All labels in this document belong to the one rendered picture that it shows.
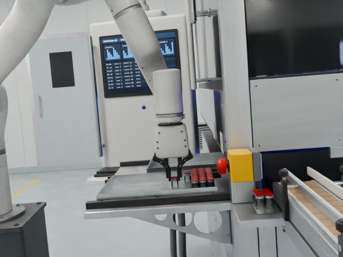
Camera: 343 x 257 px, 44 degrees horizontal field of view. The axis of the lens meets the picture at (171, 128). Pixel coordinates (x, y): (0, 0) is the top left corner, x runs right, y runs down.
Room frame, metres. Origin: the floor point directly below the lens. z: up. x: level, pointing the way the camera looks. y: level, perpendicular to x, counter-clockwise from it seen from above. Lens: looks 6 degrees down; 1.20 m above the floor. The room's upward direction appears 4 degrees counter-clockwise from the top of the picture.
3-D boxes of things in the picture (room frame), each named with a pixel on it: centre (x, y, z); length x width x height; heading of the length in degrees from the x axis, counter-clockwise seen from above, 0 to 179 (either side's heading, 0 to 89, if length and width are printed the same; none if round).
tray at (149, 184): (1.29, 0.05, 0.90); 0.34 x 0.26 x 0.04; 87
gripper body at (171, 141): (1.27, 0.00, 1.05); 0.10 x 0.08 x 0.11; 87
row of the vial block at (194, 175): (1.29, -0.06, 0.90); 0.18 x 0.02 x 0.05; 177
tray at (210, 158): (1.63, -0.07, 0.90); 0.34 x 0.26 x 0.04; 88
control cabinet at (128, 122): (2.20, 0.12, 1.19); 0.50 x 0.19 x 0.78; 80
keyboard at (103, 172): (2.00, 0.18, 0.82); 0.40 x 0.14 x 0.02; 80
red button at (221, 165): (1.03, -0.12, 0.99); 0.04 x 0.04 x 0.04; 88
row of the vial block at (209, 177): (1.28, -0.10, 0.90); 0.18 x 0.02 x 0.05; 177
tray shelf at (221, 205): (1.46, 0.00, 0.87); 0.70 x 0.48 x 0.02; 178
